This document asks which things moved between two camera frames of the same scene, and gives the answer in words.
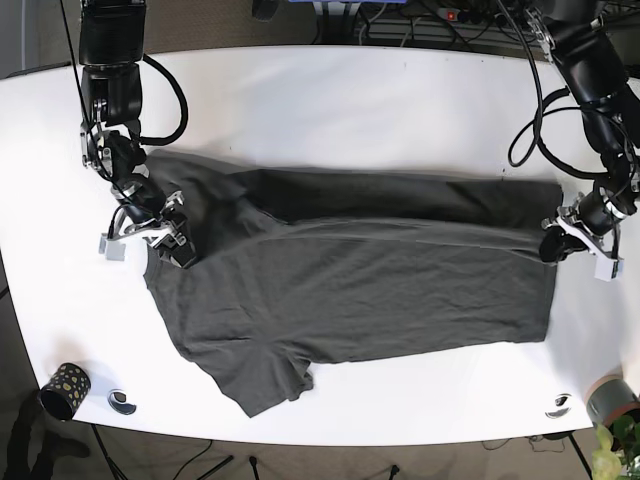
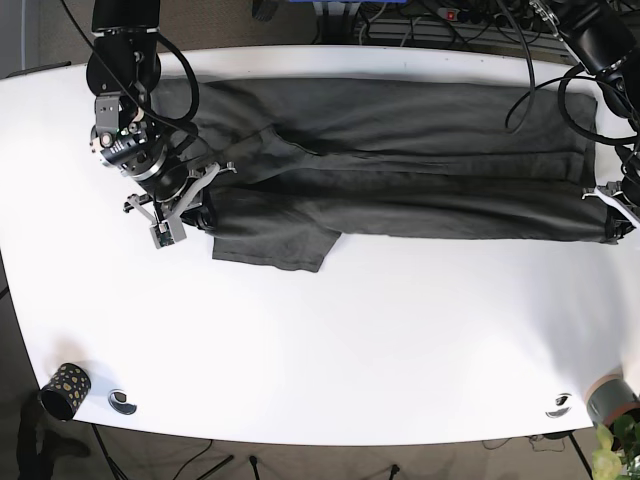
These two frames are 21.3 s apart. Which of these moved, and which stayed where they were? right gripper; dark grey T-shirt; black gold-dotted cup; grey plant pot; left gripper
Moved: right gripper; left gripper; dark grey T-shirt
Stayed: grey plant pot; black gold-dotted cup
